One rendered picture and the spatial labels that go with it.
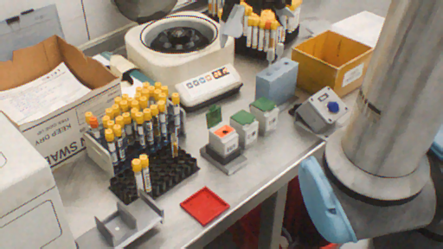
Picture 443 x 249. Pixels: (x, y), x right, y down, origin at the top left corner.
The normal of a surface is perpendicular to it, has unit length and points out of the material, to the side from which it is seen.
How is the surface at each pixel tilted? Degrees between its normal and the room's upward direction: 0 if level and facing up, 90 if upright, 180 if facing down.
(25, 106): 1
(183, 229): 0
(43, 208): 90
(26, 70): 87
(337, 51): 90
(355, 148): 92
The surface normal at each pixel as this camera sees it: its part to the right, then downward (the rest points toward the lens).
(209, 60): 0.49, 0.52
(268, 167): -0.09, -0.76
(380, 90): -0.88, 0.40
